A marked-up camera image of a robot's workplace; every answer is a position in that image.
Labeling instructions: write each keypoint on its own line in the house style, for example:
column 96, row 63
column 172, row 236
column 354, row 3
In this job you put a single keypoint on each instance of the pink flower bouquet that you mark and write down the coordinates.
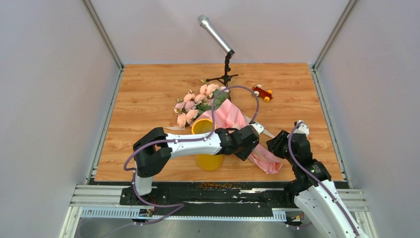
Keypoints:
column 197, row 105

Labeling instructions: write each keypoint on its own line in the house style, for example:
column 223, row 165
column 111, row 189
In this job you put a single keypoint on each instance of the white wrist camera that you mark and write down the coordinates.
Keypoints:
column 301, row 128
column 259, row 128

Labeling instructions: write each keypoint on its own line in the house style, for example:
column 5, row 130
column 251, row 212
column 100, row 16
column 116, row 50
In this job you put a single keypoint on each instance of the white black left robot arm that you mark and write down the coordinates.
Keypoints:
column 155, row 149

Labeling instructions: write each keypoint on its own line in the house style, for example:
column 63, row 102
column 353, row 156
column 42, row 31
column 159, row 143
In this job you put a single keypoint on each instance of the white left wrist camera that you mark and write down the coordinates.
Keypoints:
column 259, row 128

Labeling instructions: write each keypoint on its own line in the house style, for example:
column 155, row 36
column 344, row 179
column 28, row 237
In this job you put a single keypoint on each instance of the black tripod microphone stand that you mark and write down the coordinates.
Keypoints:
column 226, row 78

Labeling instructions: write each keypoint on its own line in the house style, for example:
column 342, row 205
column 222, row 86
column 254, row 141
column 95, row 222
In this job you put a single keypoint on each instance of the red toy car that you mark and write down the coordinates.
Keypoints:
column 266, row 95

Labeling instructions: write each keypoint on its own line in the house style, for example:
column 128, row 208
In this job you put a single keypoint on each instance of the yellow cylindrical vase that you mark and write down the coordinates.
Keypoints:
column 204, row 161

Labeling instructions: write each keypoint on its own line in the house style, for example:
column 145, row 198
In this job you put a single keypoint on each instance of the white printed ribbon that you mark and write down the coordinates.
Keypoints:
column 247, row 119

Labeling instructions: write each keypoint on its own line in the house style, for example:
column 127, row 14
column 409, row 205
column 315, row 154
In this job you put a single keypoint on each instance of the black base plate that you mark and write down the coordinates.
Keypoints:
column 213, row 199

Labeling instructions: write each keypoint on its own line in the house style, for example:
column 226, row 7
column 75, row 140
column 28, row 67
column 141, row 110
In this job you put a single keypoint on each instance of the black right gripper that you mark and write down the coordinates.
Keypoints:
column 274, row 144

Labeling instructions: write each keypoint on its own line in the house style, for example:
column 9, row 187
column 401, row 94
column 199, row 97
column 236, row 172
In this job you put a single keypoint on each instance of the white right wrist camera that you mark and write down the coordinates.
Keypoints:
column 301, row 128

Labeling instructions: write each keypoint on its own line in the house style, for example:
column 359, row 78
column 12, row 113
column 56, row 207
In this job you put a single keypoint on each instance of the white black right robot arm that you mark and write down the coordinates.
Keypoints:
column 313, row 190

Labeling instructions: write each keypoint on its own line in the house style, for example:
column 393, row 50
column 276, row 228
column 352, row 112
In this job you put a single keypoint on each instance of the silver microphone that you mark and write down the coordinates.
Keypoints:
column 205, row 23

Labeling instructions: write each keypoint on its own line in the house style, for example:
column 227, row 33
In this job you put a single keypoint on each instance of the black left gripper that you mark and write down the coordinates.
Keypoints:
column 244, row 155

